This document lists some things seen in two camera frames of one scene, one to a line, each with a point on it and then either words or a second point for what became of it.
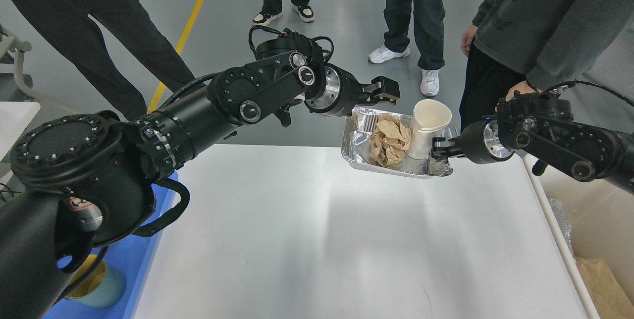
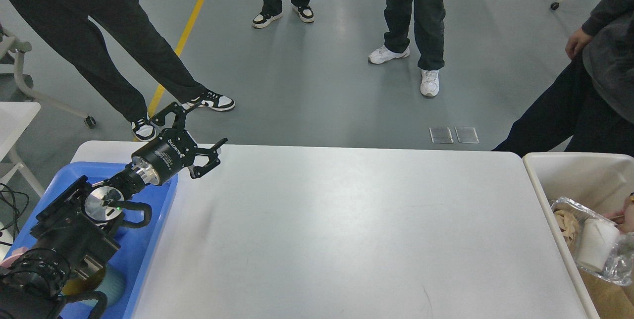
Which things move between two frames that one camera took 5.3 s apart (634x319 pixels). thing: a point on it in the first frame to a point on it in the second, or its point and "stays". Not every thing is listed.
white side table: x=15 y=117 stays
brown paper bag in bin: x=609 y=300 stays
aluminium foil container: x=356 y=149 to x=598 y=245
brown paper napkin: x=389 y=140 to x=568 y=226
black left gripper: x=337 y=93 to x=167 y=154
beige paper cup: x=429 y=118 to x=597 y=238
